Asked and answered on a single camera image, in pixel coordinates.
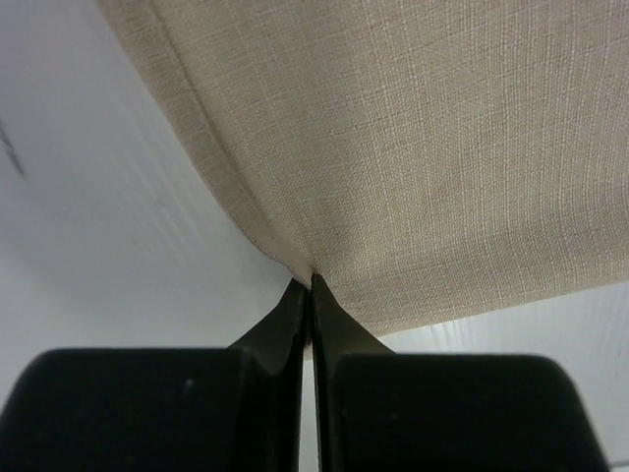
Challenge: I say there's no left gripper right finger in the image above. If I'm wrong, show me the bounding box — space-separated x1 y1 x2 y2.
309 275 608 471

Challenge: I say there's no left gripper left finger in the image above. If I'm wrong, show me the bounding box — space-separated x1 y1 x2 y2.
1 281 308 471

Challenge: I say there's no beige cloth napkin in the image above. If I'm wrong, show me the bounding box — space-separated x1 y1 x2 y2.
100 1 628 335

